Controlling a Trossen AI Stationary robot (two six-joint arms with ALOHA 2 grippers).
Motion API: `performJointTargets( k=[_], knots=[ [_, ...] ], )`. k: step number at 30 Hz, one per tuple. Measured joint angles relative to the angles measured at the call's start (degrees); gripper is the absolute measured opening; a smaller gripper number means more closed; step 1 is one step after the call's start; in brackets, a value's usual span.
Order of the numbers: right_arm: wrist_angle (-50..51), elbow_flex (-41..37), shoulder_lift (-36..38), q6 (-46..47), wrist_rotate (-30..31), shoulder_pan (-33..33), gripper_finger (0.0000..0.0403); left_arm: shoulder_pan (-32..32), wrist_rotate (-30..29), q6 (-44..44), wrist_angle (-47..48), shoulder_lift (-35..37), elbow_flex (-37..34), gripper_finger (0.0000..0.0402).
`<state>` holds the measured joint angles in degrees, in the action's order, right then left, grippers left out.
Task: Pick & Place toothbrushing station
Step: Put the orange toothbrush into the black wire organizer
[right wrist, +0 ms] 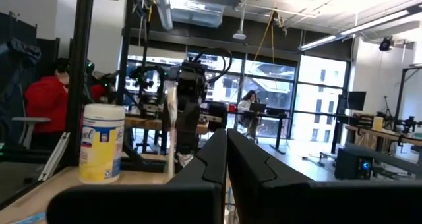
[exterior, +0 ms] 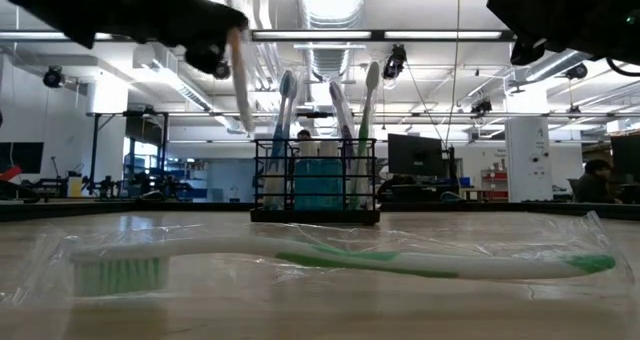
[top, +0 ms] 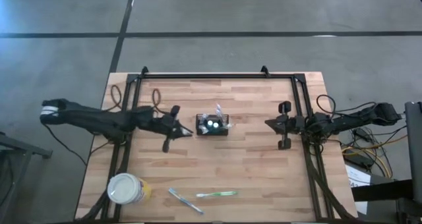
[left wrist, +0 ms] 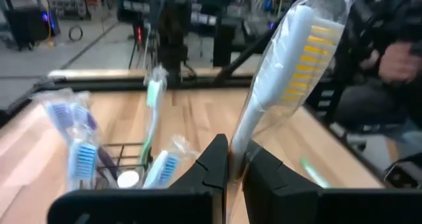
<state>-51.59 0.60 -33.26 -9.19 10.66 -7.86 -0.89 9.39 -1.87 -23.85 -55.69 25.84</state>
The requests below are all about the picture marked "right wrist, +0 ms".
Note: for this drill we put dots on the long ceiling light strip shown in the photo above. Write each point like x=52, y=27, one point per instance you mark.
x=362, y=24

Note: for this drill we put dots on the blue and white toothbrush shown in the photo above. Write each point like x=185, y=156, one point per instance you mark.
x=29, y=219

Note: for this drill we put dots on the person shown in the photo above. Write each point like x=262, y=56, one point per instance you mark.
x=245, y=105
x=46, y=102

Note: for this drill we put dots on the white plastic strip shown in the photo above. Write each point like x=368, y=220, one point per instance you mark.
x=54, y=156

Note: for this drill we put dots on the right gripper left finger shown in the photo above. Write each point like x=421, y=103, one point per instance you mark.
x=184, y=201

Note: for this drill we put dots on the dark open laptop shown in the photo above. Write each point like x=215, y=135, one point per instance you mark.
x=258, y=107

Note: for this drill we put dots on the black standing desk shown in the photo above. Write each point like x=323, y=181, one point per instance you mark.
x=263, y=115

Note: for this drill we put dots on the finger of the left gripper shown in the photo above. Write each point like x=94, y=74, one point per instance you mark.
x=189, y=125

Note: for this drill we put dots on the black office chair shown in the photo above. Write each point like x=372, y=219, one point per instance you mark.
x=217, y=117

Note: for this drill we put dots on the black flat monitor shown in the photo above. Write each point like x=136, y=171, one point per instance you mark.
x=356, y=101

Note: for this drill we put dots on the background wooden workbench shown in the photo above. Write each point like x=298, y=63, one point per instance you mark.
x=379, y=133

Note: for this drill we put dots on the black ceiling spotlight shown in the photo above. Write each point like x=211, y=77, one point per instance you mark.
x=385, y=43

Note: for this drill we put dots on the black background rig frame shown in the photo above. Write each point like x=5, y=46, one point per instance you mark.
x=403, y=92

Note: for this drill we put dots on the small yellow container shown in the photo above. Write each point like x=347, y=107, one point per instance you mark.
x=378, y=123

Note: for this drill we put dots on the white hanging ceiling sensor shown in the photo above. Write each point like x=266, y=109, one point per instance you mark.
x=239, y=35

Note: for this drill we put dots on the wooden background table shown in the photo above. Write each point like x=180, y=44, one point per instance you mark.
x=145, y=123

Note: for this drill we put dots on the yellow disinfecting wipes canister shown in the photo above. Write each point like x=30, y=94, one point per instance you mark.
x=99, y=151

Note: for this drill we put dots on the translucent ceiling box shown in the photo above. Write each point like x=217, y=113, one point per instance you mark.
x=198, y=11

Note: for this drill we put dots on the black floor box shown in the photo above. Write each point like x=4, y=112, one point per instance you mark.
x=349, y=164

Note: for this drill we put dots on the black metal rig frame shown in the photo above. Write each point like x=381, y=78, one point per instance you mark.
x=80, y=85

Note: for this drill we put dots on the background black robot arm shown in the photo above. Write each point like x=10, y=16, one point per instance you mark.
x=150, y=102

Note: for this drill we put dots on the grey chair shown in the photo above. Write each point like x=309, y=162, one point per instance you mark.
x=31, y=119

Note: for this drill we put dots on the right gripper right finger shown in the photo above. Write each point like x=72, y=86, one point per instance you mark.
x=280, y=201

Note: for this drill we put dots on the red cup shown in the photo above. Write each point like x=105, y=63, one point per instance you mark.
x=232, y=108

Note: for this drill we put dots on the dark blue partition panel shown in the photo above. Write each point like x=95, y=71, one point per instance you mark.
x=13, y=85

